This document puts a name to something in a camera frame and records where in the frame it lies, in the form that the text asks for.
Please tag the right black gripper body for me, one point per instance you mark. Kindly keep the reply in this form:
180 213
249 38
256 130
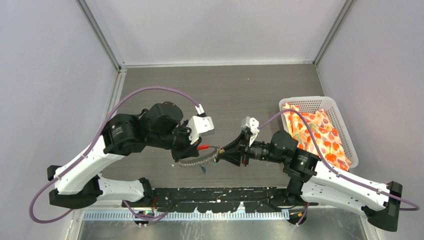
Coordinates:
244 149

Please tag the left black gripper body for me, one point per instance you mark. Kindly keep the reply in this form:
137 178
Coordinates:
181 142

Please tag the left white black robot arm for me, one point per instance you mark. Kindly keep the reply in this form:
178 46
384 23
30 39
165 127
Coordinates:
80 183

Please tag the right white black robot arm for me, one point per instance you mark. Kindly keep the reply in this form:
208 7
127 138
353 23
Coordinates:
312 181

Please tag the white plastic basket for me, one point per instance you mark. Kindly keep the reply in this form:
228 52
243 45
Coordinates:
310 104

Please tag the orange floral cloth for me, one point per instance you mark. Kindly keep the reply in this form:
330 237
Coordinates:
318 135

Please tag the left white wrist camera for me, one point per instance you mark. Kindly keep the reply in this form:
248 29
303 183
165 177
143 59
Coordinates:
200 126

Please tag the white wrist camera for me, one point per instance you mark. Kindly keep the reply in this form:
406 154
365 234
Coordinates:
251 126
200 126

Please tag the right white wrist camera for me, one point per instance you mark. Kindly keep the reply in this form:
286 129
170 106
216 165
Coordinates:
251 126

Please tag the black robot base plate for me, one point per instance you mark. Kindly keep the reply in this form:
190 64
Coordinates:
216 199

